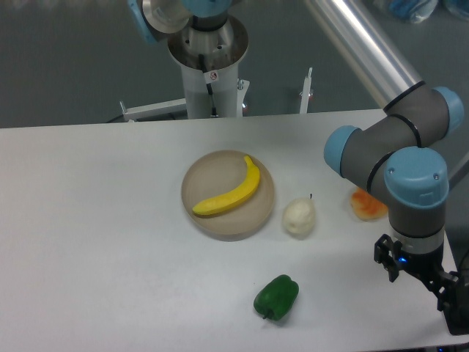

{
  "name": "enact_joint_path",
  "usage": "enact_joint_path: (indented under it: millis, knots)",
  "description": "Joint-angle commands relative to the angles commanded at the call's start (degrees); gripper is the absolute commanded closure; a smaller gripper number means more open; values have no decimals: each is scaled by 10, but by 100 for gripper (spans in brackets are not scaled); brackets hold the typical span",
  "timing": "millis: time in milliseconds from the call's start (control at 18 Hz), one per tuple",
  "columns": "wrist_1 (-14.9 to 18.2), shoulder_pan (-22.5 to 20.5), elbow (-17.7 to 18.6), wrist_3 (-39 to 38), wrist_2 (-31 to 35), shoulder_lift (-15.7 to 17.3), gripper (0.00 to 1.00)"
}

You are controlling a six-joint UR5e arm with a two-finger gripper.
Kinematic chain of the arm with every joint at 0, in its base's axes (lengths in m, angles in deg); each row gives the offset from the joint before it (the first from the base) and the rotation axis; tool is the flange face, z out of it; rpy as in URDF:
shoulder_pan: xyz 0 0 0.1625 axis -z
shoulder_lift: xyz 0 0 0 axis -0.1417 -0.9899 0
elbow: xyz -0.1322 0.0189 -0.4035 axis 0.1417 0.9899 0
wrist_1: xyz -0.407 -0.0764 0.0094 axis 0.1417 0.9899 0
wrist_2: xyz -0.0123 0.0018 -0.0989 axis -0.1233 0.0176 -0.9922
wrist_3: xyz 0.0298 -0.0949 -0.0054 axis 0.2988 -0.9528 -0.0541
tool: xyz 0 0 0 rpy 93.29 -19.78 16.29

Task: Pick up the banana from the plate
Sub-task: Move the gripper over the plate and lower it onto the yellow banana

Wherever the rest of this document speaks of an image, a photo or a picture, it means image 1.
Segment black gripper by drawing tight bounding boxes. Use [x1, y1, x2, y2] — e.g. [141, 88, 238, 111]
[374, 234, 459, 312]

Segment yellow banana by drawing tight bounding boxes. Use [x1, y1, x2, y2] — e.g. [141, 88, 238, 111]
[192, 155, 261, 216]

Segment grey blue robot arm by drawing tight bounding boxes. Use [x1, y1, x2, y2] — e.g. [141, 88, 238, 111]
[307, 1, 468, 317]

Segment beige round plate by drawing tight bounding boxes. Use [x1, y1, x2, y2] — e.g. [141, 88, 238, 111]
[181, 150, 276, 241]

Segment black box at table edge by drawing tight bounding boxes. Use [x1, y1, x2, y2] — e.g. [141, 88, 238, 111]
[443, 277, 468, 336]

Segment orange bread roll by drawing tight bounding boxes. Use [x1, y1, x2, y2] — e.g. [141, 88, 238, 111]
[350, 187, 388, 221]

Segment grey table leg strut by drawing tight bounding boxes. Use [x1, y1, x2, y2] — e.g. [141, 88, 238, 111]
[448, 152, 469, 191]

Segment white pear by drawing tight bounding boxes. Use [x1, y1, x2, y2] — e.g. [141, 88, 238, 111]
[281, 196, 316, 240]

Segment green bell pepper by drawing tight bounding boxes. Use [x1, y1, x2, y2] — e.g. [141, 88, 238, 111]
[253, 274, 300, 321]

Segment blue plastic bag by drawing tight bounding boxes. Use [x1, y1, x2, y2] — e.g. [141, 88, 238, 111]
[387, 0, 438, 24]

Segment white right frame bracket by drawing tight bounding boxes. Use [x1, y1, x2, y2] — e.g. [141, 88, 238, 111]
[299, 67, 313, 114]

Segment white frame bracket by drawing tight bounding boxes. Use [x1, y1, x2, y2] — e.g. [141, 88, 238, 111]
[299, 67, 313, 114]
[119, 98, 186, 122]

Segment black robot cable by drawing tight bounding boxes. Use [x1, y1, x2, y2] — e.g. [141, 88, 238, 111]
[197, 54, 218, 119]

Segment white left frame bracket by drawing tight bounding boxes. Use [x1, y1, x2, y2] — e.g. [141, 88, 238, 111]
[119, 98, 186, 122]

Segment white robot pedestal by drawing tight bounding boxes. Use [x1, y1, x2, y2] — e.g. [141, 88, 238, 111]
[168, 15, 248, 119]

